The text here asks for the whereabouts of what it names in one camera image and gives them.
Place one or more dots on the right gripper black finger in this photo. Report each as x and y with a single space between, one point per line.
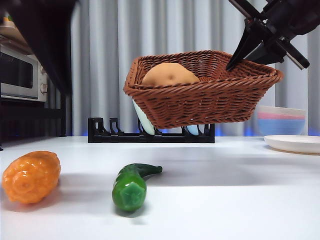
271 53
246 45

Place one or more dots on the brown wicker basket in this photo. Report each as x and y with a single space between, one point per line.
200 105

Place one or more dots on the tan potato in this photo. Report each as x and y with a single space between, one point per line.
170 73

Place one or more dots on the green cucumber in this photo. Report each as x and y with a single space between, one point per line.
128 193

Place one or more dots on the orange corn cob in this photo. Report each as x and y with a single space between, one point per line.
30 177

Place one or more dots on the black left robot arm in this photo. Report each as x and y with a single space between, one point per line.
45 37

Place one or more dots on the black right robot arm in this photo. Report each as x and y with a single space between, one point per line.
300 15

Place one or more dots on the beige bowl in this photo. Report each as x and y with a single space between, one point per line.
282 110

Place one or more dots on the pink bowl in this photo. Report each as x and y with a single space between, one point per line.
282 116

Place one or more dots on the blue bowl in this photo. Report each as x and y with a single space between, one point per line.
282 126

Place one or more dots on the white plate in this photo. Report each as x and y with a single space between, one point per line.
295 143

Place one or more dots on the pale blue plate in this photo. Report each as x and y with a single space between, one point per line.
192 130

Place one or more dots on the pale green plate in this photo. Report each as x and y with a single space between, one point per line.
146 122

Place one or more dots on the grey curtain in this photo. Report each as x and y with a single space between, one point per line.
112 37

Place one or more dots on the black dish rack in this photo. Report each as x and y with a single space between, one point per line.
125 138

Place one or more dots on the black metal shelf rack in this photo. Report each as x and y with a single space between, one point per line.
25 117

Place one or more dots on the silver toaster oven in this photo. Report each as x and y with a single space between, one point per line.
15 75

